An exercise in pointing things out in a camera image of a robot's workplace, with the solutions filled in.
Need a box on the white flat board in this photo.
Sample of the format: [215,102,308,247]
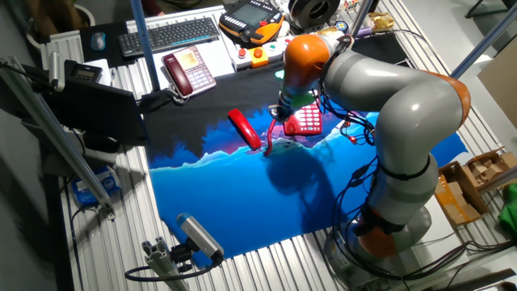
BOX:
[426,194,469,259]

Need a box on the white box red mushroom button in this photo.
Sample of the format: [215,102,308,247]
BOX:
[232,47,254,72]

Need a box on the black camera cable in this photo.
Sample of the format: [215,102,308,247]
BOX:
[124,254,223,283]

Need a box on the blue plastic packet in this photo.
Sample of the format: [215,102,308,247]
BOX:
[71,165,121,208]

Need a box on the white box small red button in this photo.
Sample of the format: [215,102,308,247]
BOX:
[276,35,295,52]

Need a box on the maroon desk telephone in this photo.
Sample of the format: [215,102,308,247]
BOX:
[161,44,217,100]

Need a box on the grey coiled phone cord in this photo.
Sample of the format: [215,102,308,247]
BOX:
[167,86,191,106]

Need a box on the silver camera with blue cap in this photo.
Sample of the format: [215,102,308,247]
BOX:
[176,213,225,262]

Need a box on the orange box orange button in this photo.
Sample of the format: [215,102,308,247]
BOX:
[248,47,270,69]

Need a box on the red telephone base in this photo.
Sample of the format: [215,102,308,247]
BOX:
[282,103,324,137]

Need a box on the white plant pot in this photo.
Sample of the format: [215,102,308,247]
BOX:
[23,0,97,49]

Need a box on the person in dark clothes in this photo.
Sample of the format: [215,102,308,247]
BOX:
[140,0,227,17]

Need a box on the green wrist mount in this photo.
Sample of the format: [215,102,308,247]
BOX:
[274,70,317,110]

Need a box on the black and orange teach pendant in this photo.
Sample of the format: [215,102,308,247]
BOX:
[218,0,285,45]

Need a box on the white box green button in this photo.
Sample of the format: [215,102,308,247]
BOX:
[262,41,284,64]

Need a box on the pale yellow snack packet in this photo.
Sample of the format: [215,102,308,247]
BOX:
[317,26,345,37]

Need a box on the short aluminium extrusion post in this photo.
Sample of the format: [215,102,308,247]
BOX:
[141,237,189,291]

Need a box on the blue frame pole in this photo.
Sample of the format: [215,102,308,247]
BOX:
[128,0,162,92]

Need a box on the red telephone handset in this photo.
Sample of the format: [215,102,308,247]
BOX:
[227,108,263,151]

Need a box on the blue and black printed cloth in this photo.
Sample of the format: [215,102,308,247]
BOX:
[139,32,469,268]

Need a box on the aluminium bar over boxes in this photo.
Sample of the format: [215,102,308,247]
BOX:
[476,164,517,195]

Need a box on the grey computer mouse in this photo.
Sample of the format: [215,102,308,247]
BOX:
[90,31,107,52]

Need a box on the metal frame pole with clamp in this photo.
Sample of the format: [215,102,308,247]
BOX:
[450,2,517,80]

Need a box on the brown cardboard panel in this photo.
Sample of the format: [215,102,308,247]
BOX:
[477,48,517,130]

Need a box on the grey frame pole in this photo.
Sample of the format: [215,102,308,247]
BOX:
[347,0,375,40]

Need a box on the long aluminium strut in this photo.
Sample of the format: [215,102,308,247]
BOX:
[0,56,116,219]

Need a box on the small black display device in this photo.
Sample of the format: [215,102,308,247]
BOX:
[64,59,103,84]

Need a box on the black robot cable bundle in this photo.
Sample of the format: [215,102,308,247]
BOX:
[314,34,517,284]

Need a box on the small open cardboard box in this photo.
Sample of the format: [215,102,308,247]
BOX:
[466,147,517,188]

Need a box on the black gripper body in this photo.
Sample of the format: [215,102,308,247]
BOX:
[269,101,292,124]

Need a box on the black monitor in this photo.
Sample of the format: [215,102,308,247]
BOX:
[52,78,149,147]

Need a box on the large open cardboard box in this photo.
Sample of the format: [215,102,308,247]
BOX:
[434,160,490,228]

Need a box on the green cloth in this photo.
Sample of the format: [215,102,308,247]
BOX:
[498,183,517,239]

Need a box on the black filament spool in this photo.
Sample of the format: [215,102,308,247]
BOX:
[288,0,342,30]

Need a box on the black chair base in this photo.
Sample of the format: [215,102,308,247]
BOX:
[464,0,517,19]

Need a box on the black computer keyboard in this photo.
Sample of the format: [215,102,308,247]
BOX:
[118,16,221,58]

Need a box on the black mouse pad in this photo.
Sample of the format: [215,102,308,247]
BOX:
[79,20,130,68]

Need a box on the gold snack bag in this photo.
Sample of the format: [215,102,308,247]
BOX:
[367,11,396,32]

